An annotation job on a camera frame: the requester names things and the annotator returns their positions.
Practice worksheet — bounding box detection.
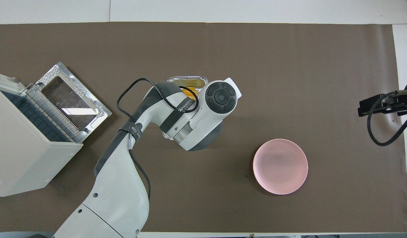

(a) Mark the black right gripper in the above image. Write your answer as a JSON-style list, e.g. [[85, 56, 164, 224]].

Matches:
[[357, 90, 407, 117]]

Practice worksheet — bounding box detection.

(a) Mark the aluminium foil tray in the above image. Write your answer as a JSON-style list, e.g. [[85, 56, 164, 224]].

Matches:
[[162, 76, 209, 141]]

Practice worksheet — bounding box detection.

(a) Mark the glass and chrome oven door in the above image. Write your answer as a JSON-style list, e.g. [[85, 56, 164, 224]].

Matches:
[[35, 62, 112, 133]]

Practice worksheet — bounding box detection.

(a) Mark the white toaster oven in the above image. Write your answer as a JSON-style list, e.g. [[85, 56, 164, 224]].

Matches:
[[0, 69, 84, 197]]

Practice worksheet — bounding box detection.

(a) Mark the pink round plate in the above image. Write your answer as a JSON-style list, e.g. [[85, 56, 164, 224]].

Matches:
[[253, 139, 309, 195]]

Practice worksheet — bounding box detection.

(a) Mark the brown paper table mat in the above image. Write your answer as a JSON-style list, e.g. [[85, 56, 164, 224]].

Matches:
[[0, 22, 407, 233]]

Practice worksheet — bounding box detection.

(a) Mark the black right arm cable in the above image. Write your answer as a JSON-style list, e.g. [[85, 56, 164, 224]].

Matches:
[[367, 91, 407, 146]]

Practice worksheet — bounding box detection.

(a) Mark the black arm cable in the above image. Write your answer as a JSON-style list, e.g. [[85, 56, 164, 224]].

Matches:
[[116, 78, 200, 200], [367, 91, 407, 146]]

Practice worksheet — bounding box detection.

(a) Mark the black velcro cable strap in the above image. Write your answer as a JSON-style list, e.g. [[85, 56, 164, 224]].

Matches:
[[118, 121, 143, 142], [160, 97, 191, 133]]

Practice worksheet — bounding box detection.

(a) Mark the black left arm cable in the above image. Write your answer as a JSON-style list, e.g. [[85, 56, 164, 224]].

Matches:
[[116, 78, 200, 200]]

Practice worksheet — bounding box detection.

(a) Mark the metal oven wire rack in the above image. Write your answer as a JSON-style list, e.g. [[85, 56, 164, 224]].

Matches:
[[25, 87, 84, 143]]

